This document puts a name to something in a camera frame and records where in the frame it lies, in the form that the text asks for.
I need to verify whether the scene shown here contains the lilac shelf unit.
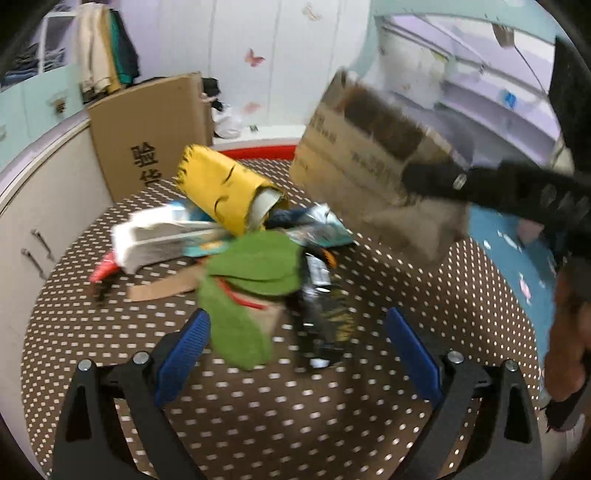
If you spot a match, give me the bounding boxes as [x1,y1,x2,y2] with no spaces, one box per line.
[365,0,573,160]

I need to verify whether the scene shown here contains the brown polka-dot tablecloth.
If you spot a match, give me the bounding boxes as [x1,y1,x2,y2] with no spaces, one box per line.
[21,154,542,480]

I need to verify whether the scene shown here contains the red plastic wrapper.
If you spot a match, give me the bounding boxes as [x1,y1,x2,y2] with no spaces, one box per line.
[89,256,122,302]

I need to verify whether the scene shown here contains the person's right hand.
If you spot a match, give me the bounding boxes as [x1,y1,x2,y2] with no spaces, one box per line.
[544,270,591,403]

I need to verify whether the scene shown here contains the bed with teal sheet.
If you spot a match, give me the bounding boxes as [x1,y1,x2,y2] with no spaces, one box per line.
[467,207,562,326]

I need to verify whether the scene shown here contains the silver foil wrapper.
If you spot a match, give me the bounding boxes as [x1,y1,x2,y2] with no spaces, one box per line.
[267,202,356,251]

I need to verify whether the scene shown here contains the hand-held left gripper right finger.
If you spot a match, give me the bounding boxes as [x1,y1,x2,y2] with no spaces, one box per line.
[385,307,546,480]

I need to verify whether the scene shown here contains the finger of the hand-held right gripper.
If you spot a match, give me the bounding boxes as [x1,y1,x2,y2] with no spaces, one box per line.
[401,161,472,203]

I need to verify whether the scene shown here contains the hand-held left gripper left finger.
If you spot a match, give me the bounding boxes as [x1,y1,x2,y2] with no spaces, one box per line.
[51,308,213,480]

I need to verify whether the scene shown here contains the brown cardboard strip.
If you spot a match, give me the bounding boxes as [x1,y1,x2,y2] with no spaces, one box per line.
[128,271,200,304]

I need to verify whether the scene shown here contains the white blue paper bag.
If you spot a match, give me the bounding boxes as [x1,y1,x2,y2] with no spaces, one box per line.
[111,207,223,274]

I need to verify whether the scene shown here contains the green felt cloth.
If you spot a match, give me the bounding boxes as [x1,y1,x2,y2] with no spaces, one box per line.
[198,230,306,372]

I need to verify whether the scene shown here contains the large printed cardboard box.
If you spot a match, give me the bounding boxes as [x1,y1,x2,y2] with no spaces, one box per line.
[88,71,214,204]

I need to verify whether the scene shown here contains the red bench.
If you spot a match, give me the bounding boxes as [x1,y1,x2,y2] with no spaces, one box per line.
[211,144,299,160]

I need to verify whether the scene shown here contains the teal drawer cabinet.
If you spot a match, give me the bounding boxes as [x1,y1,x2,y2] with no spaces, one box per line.
[0,64,90,172]

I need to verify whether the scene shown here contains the white cabinet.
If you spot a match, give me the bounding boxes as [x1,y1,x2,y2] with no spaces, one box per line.
[0,113,117,416]

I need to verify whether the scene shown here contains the yellow paper package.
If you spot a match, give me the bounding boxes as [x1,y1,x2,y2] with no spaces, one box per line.
[174,144,291,232]

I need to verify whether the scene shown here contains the black snack packet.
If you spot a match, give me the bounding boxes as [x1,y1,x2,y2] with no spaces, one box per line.
[288,251,363,370]

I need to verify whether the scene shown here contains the small brown cardboard box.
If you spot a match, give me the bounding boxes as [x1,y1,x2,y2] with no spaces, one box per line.
[290,68,474,265]

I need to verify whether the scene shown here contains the hanging clothes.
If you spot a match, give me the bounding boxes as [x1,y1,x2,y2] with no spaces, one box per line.
[75,4,140,95]

